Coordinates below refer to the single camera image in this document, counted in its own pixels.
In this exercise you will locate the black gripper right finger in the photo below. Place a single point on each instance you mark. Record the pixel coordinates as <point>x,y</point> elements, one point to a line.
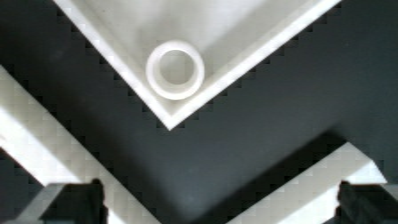
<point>369,204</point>

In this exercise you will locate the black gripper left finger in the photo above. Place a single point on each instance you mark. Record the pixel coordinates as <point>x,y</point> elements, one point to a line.
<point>69,204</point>

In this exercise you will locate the white square table top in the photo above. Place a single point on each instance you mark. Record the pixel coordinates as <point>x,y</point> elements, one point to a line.
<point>184,44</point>

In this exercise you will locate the white L-shaped obstacle fixture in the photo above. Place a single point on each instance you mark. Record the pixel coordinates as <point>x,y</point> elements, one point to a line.
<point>51,154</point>

